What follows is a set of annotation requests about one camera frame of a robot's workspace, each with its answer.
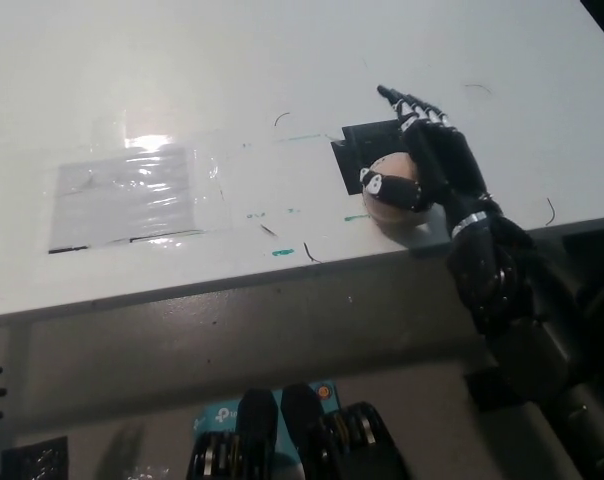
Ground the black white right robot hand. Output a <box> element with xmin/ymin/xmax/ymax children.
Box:
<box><xmin>358</xmin><ymin>84</ymin><xmax>489</xmax><ymax>239</ymax></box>

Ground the pink dumpling squeeze toy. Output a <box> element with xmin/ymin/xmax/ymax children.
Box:
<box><xmin>361</xmin><ymin>152</ymin><xmax>432</xmax><ymax>227</ymax></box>

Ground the black square mask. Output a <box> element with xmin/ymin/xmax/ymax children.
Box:
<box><xmin>329</xmin><ymin>118</ymin><xmax>407</xmax><ymax>197</ymax></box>

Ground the teal network device box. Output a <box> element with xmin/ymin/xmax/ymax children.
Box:
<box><xmin>190</xmin><ymin>379</ymin><xmax>341</xmax><ymax>480</ymax></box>

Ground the clear plastic sheet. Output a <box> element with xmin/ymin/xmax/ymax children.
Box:
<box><xmin>46</xmin><ymin>143</ymin><xmax>231</xmax><ymax>255</ymax></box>

